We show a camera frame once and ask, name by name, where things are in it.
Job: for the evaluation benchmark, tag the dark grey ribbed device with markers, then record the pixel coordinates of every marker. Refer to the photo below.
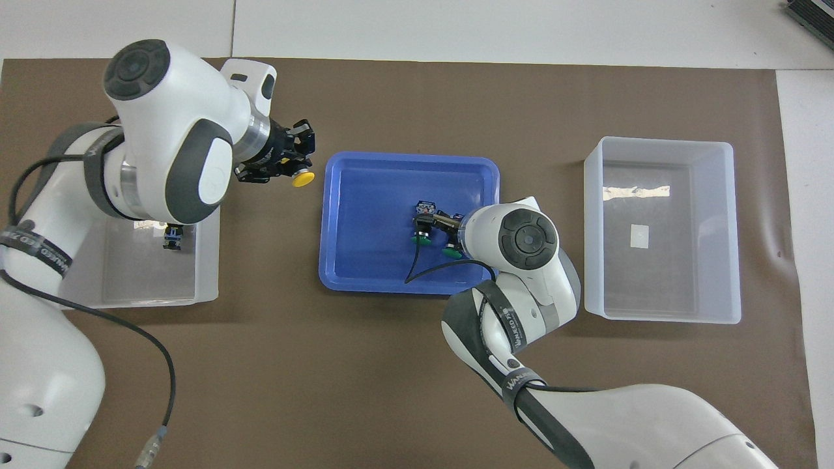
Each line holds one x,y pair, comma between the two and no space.
811,16

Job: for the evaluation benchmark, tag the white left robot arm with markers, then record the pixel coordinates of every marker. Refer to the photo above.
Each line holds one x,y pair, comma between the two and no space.
169,124

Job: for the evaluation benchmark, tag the blue plastic tray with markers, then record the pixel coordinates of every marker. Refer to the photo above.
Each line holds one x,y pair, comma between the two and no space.
371,221

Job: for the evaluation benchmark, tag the translucent white plastic box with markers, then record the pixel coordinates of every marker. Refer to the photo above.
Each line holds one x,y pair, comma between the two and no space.
143,273
661,231

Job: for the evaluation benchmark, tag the small white box label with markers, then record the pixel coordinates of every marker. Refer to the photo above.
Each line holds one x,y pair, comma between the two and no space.
640,236

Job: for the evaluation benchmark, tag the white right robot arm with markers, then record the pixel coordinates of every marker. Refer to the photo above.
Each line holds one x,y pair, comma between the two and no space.
521,273

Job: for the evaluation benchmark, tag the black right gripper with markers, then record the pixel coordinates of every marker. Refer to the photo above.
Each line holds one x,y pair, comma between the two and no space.
449,228

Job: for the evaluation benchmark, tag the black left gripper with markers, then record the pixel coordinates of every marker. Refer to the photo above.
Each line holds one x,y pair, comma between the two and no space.
270,153

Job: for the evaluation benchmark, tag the brown paper table mat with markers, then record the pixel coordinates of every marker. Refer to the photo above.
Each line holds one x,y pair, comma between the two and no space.
417,365

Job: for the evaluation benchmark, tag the green push button switch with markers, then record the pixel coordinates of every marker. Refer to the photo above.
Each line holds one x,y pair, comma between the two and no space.
423,225
452,251

